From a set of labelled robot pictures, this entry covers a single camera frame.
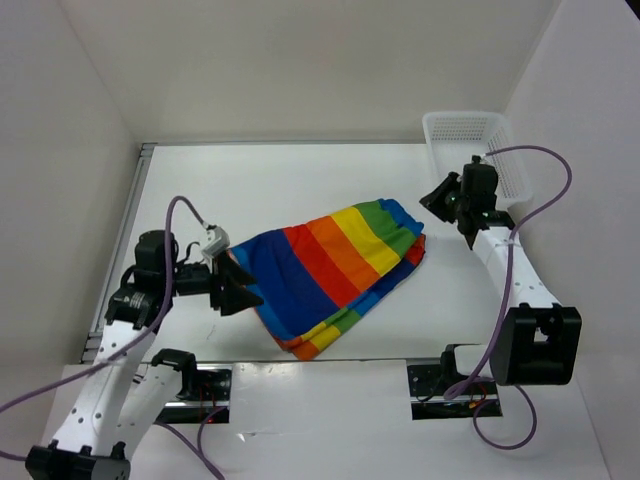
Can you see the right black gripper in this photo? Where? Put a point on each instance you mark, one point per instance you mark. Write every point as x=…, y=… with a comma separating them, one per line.
x=433, y=201

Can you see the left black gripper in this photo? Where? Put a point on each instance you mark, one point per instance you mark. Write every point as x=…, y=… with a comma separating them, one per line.
x=233, y=297

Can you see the rainbow striped shorts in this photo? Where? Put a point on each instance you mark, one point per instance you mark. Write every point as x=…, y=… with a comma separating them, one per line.
x=319, y=279

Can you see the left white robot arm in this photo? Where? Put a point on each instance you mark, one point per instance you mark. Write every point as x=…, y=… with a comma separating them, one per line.
x=114, y=411

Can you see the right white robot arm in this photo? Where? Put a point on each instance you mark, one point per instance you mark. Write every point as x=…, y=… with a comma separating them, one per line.
x=535, y=340

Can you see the white plastic mesh basket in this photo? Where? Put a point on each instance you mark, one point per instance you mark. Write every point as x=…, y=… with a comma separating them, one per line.
x=453, y=137

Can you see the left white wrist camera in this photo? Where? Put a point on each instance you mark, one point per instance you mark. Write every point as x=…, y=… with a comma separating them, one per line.
x=213, y=241

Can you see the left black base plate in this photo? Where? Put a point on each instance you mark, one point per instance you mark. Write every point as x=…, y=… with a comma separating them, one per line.
x=205, y=399

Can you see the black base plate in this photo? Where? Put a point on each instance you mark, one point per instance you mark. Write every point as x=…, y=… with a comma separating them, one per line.
x=205, y=399
x=427, y=384

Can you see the aluminium table edge rail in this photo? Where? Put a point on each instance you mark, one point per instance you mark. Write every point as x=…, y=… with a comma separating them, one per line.
x=112, y=278

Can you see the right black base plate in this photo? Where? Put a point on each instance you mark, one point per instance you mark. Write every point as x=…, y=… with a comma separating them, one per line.
x=427, y=384

